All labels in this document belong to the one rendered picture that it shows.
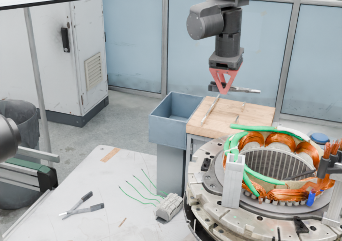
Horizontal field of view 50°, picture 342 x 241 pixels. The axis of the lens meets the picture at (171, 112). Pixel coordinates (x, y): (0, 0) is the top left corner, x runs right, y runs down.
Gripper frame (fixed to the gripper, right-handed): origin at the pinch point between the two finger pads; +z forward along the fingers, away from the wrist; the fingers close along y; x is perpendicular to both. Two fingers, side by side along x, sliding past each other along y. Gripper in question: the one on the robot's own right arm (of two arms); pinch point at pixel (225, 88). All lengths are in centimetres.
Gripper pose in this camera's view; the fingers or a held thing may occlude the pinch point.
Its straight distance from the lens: 90.7
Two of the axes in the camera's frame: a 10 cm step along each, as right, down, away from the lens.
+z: 0.2, 8.7, 4.9
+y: -3.4, 4.7, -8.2
